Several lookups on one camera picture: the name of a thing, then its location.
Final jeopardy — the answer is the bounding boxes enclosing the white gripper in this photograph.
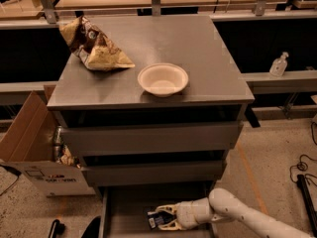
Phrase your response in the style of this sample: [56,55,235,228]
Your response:
[148,197,214,231]

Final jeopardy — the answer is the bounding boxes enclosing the blue rxbar snack bar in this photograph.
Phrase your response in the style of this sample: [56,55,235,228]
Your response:
[147,212,176,229]

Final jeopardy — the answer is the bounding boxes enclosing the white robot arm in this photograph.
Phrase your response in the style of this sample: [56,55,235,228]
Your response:
[147,188,315,238]

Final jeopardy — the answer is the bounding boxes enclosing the grey open bottom drawer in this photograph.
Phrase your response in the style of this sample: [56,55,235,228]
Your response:
[98,182,219,238]

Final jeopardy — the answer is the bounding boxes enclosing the grey middle drawer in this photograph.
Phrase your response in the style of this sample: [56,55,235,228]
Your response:
[81,161,226,186]

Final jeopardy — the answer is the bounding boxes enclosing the grey drawer cabinet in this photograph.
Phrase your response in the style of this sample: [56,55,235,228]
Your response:
[47,14,256,238]

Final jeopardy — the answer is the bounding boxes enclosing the grey top drawer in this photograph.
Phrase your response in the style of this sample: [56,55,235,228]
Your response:
[61,122,243,157]

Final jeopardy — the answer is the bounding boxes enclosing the snack bag in box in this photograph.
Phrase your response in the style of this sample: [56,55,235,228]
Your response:
[59,145,80,167]

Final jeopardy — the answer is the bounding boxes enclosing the metal can in box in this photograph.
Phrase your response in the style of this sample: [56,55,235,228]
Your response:
[53,126,63,161]

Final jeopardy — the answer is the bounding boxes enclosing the black floor bar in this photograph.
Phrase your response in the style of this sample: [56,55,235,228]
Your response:
[296,175,317,237]

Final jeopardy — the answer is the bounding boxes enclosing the white paper bowl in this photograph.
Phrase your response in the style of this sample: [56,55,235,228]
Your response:
[138,63,189,97]

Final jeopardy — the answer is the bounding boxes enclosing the open cardboard box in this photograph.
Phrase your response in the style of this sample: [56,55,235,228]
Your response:
[0,91,94,196]

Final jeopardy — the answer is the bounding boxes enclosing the crumpled chip bag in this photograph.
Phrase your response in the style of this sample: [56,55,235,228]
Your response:
[59,16,135,71]

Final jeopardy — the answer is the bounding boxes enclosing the clear sanitizer pump bottle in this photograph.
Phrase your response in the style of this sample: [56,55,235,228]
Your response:
[269,52,289,76]

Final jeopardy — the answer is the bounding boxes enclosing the black handle object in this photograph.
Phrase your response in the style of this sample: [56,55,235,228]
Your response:
[48,219,65,238]

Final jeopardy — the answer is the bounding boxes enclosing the black floor cable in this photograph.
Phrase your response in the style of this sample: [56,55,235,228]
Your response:
[289,121,317,185]

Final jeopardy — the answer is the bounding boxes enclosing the metal railing frame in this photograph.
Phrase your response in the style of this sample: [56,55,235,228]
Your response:
[0,0,316,29]

